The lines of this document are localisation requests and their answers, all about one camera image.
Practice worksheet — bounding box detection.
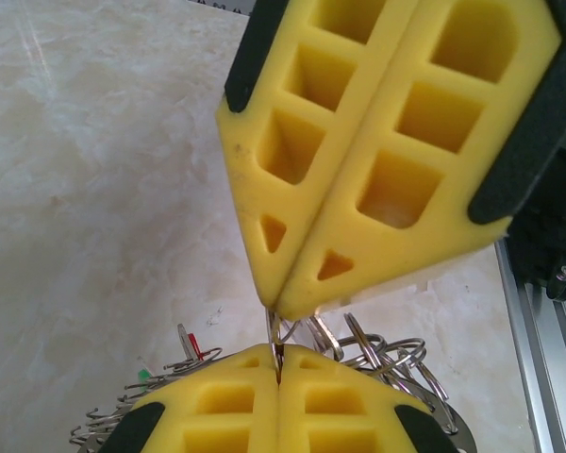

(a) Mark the long aluminium base rail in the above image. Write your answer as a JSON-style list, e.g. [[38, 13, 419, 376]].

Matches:
[[493, 240, 566, 453]]

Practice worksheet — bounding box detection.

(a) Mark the patterned cloth ring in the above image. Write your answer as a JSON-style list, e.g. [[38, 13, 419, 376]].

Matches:
[[69, 314, 477, 453]]

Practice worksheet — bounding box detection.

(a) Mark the steel split key ring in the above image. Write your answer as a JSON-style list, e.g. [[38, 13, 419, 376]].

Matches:
[[263, 309, 299, 386]]

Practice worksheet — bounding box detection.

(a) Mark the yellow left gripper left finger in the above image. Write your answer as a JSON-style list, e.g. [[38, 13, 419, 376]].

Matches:
[[98, 343, 282, 453]]

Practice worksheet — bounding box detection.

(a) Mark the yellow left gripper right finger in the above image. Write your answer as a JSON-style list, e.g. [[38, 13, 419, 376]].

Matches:
[[277, 345, 455, 453]]

